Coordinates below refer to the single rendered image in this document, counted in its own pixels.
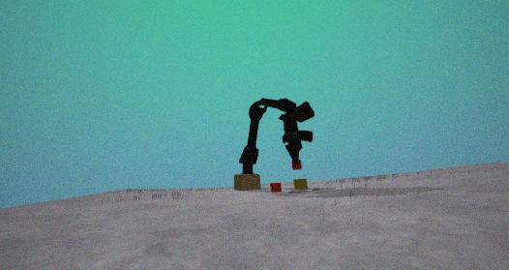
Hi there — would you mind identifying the red cube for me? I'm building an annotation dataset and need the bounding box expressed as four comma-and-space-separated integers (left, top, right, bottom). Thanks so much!
291, 160, 302, 170
270, 182, 282, 192

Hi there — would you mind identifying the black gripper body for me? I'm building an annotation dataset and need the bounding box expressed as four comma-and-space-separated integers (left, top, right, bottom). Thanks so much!
283, 124, 301, 145

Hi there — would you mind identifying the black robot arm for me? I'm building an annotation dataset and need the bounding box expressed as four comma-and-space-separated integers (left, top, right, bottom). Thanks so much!
239, 98, 314, 174

